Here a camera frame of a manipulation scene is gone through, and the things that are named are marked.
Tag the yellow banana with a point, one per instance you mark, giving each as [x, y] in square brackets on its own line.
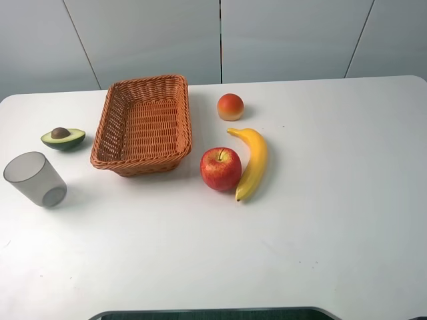
[254, 171]

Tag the orange wicker basket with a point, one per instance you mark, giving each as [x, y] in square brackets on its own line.
[145, 126]

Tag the red apple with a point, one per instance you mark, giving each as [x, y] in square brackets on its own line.
[220, 168]

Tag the orange round bread bun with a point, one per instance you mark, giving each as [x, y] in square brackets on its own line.
[230, 107]

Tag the halved avocado with pit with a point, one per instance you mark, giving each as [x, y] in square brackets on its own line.
[63, 139]

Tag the grey translucent plastic cup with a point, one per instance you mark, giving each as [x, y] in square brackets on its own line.
[34, 176]

